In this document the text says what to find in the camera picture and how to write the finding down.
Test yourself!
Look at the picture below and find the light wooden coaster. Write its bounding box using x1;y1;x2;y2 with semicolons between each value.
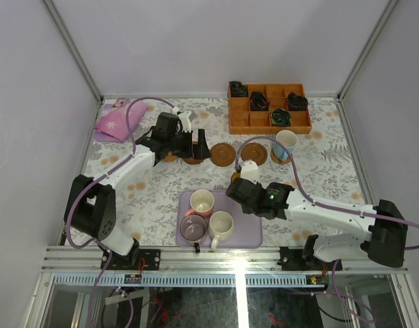
271;149;291;165
162;152;177;162

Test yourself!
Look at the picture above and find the cream white mug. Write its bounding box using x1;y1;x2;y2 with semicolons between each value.
208;211;235;249

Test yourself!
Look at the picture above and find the dark brown left saucer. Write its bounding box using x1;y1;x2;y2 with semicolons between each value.
183;141;211;165

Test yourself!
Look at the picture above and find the purple cable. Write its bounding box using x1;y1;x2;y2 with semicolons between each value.
234;135;419;324
64;97;178;328

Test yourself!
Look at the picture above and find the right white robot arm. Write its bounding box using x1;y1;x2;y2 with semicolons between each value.
226;178;407;270

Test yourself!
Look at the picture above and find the light blue mug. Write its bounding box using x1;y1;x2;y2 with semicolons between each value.
273;130;298;161

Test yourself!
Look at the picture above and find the black bundle right compartment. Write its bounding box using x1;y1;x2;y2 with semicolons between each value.
286;92;308;111

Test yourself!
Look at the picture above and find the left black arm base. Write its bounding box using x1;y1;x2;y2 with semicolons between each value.
100;239;161;271

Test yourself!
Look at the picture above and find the black orange cable bundle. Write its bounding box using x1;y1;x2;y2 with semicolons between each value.
249;91;269;112

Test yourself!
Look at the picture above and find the pink folded cloth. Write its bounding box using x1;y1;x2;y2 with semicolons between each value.
94;98;148;144

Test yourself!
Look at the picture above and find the yellow glass cup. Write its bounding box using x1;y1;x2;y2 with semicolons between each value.
230;172;241;183

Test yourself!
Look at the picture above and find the lilac plastic tray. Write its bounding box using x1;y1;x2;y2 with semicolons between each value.
176;190;263;249

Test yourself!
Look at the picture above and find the purple mug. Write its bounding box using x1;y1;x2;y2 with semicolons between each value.
180;215;208;254

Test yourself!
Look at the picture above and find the pink mug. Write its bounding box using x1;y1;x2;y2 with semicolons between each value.
185;189;215;217

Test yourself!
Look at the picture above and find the black green cable bundle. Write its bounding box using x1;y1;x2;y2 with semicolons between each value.
269;107;293;127

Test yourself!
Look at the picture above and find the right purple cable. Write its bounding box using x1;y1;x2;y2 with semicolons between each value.
234;135;419;324

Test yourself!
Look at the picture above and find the dark brown right saucer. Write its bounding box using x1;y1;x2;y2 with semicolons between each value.
241;143;268;166

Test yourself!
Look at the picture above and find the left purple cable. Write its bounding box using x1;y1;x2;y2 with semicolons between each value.
64;97;178;328

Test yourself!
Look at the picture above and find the dark brown middle saucer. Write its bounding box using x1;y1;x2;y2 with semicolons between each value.
211;143;236;167

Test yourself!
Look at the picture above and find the aluminium front rail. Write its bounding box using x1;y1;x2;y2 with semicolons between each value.
40;245;409;274

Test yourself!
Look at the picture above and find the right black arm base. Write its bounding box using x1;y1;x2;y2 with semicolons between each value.
277;234;341;271

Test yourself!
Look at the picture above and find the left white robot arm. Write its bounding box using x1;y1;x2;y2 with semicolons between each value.
64;112;211;270

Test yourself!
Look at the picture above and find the blue slotted cable duct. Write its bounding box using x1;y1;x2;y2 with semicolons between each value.
55;273;324;288

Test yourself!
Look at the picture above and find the black bundle far left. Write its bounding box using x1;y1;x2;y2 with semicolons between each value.
229;81;248;98

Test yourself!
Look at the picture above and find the dark brown saucer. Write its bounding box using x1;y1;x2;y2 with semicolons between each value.
211;143;236;167
241;143;268;166
183;141;211;165

